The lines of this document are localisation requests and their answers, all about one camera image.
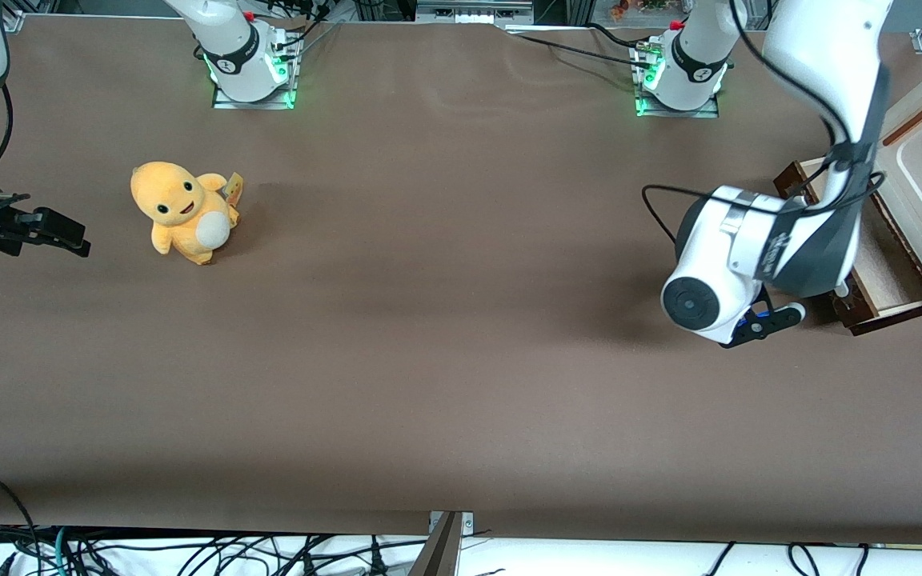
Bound yellow plush toy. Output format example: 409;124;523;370
130;161;245;266

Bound grey aluminium frame rail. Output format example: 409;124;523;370
415;0;535;26

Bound brown table cover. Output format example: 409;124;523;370
0;14;922;546

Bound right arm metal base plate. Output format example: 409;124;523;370
212;32;302;111

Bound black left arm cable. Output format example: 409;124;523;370
641;0;886;245

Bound grey camera pole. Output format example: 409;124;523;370
407;512;463;576

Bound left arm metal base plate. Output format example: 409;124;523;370
634;40;722;119

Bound silver corner bracket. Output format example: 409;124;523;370
427;510;475;535

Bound black base cable bundle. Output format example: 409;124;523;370
271;0;343;61

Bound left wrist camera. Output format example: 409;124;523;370
721;302;806;350

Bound short black table cable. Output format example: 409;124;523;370
585;22;654;50

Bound long black table cable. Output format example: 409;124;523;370
505;30;654;71

